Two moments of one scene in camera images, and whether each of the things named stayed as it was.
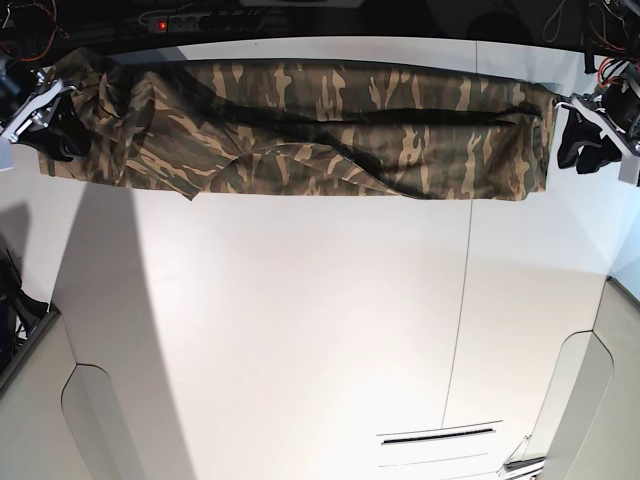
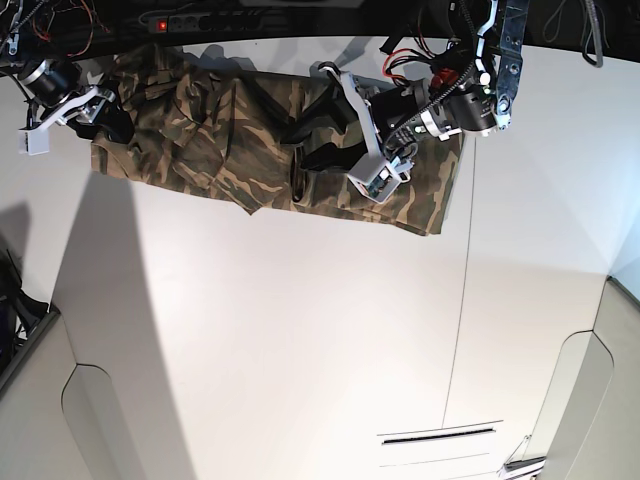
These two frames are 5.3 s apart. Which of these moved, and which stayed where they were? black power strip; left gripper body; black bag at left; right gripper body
Moved: right gripper body; left gripper body
Stayed: black power strip; black bag at left
